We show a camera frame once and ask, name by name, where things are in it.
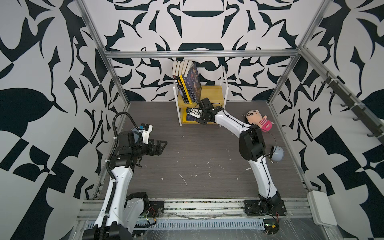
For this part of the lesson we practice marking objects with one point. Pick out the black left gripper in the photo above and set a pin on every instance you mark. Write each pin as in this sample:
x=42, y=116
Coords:
x=151, y=151

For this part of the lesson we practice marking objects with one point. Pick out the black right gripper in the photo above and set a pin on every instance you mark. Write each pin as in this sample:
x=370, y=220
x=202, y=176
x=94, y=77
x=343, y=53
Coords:
x=201, y=121

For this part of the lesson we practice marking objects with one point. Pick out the black deer antler book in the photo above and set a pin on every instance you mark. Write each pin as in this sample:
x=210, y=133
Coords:
x=181, y=88

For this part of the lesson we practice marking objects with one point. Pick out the purple old man book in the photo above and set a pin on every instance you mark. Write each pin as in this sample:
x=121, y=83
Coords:
x=188, y=81
x=194, y=77

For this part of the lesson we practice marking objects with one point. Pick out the yellow cartoon book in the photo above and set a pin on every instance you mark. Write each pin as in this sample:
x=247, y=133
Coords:
x=185, y=89
x=182, y=118

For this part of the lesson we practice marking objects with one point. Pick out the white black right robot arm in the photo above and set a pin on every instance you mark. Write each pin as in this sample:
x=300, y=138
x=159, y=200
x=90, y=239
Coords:
x=252, y=149

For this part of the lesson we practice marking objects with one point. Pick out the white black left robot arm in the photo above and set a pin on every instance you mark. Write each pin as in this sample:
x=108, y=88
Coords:
x=120, y=211

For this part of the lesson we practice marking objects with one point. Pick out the white wooden two-tier shelf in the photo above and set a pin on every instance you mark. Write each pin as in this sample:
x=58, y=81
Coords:
x=216, y=94

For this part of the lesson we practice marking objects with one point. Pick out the yellow cartoon book on shelf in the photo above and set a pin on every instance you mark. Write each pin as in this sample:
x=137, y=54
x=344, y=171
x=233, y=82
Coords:
x=182, y=118

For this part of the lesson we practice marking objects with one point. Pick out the light blue glasses case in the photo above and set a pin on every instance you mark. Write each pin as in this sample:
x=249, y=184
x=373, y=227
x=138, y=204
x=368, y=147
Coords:
x=136, y=135

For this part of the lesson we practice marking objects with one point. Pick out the black book standing on shelf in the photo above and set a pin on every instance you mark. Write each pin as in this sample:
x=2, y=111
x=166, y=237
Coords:
x=174, y=68

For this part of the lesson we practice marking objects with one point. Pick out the plush doll pink shorts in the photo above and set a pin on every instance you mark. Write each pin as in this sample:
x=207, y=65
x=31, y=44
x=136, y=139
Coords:
x=254, y=117

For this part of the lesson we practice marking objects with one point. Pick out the white grey round speaker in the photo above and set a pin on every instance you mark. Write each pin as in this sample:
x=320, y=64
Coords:
x=276, y=154

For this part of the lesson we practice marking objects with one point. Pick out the white power box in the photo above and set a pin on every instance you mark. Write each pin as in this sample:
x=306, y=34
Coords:
x=321, y=209

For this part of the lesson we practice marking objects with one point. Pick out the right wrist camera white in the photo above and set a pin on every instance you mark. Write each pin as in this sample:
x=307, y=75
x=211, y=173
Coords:
x=195, y=112

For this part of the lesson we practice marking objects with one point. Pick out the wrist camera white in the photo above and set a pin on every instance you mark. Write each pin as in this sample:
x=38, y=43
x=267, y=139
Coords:
x=145, y=130
x=195, y=112

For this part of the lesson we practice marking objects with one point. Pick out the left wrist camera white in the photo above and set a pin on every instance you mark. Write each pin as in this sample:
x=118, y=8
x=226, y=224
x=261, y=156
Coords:
x=145, y=130

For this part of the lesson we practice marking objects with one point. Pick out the black wall hook rail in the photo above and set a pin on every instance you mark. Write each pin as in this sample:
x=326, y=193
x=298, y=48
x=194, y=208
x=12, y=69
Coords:
x=351, y=102

